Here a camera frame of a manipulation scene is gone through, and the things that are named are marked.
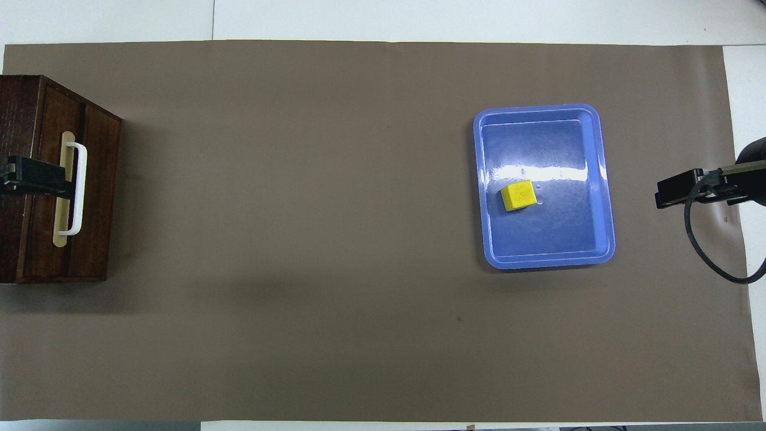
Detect yellow cube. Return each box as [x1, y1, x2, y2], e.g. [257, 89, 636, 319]
[500, 180, 537, 213]

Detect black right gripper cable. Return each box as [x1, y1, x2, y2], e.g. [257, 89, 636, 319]
[684, 160, 766, 284]

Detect dark wooden drawer cabinet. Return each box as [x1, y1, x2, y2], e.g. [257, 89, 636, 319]
[0, 74, 110, 284]

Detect blue plastic tray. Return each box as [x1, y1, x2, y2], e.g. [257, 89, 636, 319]
[473, 104, 616, 271]

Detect brown paper table mat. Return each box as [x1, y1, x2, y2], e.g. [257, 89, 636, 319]
[0, 40, 759, 423]

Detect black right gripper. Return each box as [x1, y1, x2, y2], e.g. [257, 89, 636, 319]
[655, 136, 766, 210]

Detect white drawer handle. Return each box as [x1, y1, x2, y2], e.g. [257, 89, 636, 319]
[57, 142, 89, 236]

